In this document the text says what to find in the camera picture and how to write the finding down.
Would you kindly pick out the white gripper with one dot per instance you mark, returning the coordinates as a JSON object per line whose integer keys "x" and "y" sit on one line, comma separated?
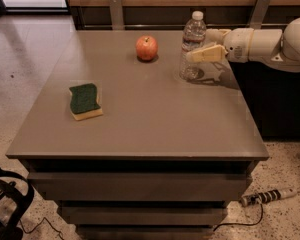
{"x": 238, "y": 44}

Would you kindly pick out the clear plastic water bottle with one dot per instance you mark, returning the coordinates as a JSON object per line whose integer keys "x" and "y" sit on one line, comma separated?
{"x": 193, "y": 37}

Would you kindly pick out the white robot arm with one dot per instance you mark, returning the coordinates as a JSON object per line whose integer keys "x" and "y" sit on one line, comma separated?
{"x": 275, "y": 48}

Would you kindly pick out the red apple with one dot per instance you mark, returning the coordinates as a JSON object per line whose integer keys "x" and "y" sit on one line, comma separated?
{"x": 146, "y": 48}

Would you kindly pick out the grey drawer cabinet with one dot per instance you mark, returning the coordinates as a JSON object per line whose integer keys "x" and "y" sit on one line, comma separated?
{"x": 164, "y": 159}

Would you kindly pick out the green and yellow sponge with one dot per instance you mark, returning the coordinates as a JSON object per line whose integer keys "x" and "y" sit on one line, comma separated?
{"x": 84, "y": 103}

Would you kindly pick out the white power strip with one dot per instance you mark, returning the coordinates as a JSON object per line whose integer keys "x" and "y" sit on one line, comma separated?
{"x": 267, "y": 197}

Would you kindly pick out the right metal bracket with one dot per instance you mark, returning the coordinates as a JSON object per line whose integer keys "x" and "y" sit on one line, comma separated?
{"x": 258, "y": 13}

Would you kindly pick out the metal bracket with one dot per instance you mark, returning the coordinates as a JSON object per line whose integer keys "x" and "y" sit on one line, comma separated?
{"x": 258, "y": 13}
{"x": 116, "y": 14}

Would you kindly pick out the left metal bracket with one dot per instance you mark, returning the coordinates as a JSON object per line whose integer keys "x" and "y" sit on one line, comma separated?
{"x": 116, "y": 14}

